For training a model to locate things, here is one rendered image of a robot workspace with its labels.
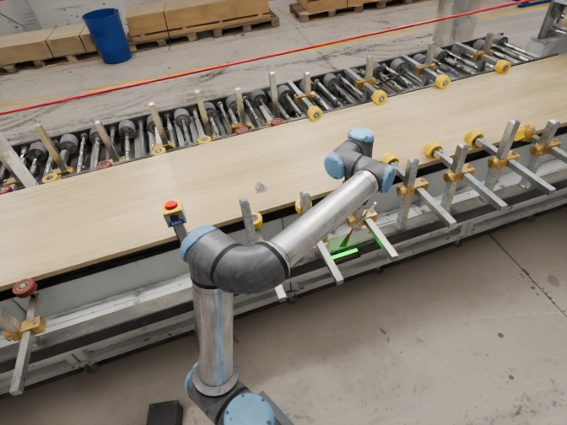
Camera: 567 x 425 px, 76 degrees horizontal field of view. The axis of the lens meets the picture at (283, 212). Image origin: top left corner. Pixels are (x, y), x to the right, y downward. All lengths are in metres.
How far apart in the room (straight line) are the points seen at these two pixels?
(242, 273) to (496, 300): 2.07
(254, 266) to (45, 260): 1.27
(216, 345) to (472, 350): 1.67
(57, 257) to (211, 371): 0.98
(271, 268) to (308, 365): 1.46
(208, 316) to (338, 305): 1.50
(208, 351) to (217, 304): 0.19
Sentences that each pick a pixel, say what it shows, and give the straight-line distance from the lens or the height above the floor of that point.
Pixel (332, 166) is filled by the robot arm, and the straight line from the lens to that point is 1.23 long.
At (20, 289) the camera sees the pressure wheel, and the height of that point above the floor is 0.90.
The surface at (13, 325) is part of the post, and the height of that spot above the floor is 0.87.
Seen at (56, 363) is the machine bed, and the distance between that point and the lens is 2.55.
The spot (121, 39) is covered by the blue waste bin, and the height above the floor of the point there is 0.33.
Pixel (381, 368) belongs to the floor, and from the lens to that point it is 2.27.
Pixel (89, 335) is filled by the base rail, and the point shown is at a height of 0.69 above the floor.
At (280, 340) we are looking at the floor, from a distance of 2.33.
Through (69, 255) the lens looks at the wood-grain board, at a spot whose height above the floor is 0.90.
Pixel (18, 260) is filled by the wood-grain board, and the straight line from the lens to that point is 2.02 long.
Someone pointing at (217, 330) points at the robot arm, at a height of 1.15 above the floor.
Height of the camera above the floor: 2.07
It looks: 43 degrees down
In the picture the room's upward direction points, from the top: 7 degrees counter-clockwise
